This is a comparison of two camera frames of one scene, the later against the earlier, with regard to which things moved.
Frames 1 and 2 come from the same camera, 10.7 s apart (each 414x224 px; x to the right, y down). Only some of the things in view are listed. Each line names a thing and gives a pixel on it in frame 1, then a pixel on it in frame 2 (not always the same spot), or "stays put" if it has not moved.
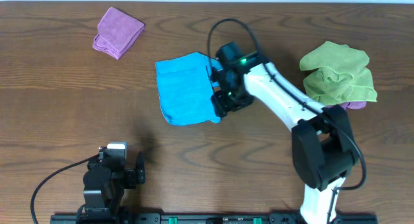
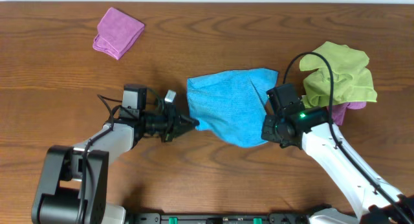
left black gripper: [130, 179] → [170, 123]
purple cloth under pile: [356, 105] stays put
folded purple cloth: [117, 32] stays put
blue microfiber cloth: [185, 89] → [231, 104]
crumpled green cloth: [337, 74] stays put
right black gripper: [218, 88] → [268, 130]
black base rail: [335, 218] stays put
